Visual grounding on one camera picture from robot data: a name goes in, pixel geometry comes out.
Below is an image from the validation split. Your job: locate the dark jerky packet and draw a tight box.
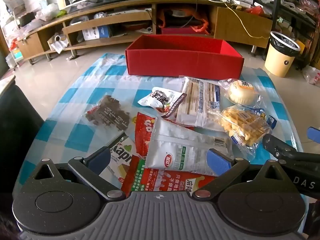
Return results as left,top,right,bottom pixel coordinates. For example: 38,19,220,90
80,95,132,133

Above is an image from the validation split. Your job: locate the blue white checkered tablecloth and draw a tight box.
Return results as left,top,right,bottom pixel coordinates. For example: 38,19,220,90
14,52,310,205

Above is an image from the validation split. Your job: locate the red cardboard box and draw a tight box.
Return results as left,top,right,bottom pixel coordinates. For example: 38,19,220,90
125,35,245,78

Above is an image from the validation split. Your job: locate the white red egg packet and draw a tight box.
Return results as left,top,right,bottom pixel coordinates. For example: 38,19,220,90
137,87,187,120

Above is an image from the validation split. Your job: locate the green white wafer box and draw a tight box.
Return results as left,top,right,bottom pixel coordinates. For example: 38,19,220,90
99,132,137,184

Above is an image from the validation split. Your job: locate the white sandwich bread packet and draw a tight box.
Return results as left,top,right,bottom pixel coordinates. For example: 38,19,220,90
174,76,223,130

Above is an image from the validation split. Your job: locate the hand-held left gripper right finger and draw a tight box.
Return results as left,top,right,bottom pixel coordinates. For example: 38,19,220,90
194,149,293,202

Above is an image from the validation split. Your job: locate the clear fried crisp packet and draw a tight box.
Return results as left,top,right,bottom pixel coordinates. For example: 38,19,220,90
207,105,273,160

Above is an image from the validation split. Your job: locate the red plastic bag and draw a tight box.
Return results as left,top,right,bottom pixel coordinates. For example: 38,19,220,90
246,5,265,15

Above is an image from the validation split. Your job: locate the silver white snack packet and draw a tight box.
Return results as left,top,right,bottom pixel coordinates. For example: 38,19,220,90
145,117,234,177

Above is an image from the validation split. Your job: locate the wooden television stand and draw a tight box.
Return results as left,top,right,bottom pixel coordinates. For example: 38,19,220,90
15,0,273,65

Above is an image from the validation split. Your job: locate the white printed box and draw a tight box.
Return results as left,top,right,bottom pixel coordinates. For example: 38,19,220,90
3,0,24,12

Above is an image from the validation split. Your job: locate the yellow cable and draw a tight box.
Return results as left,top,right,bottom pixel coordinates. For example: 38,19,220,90
186,0,270,39

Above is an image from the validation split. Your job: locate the round bun packet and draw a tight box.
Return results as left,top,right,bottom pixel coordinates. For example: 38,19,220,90
218,79,262,105

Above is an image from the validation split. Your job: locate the blue white carton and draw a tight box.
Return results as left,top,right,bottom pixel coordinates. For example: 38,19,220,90
82,26,110,41

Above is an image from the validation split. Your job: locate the white paper bag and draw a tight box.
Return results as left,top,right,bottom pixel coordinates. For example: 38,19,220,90
47,32,69,54

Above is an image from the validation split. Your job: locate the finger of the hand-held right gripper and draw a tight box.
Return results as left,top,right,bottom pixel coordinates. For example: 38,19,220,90
306,126,320,141
262,133,320,162

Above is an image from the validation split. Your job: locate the dark chair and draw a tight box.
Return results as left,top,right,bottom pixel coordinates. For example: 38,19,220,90
0,84,47,195

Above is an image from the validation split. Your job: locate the cream trash bin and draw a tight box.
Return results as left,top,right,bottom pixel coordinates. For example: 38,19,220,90
264,31,300,78

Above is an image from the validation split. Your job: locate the orange plastic bag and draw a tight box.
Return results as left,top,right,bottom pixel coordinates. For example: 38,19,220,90
157,7,213,34

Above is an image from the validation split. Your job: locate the black shelf rack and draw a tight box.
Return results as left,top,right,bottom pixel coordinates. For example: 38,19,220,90
257,0,320,70

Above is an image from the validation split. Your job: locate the red spicy strip packet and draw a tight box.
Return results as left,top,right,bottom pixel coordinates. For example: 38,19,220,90
121,155,218,198

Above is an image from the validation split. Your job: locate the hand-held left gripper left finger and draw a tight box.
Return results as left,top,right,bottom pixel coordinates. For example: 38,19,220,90
32,146,126,201

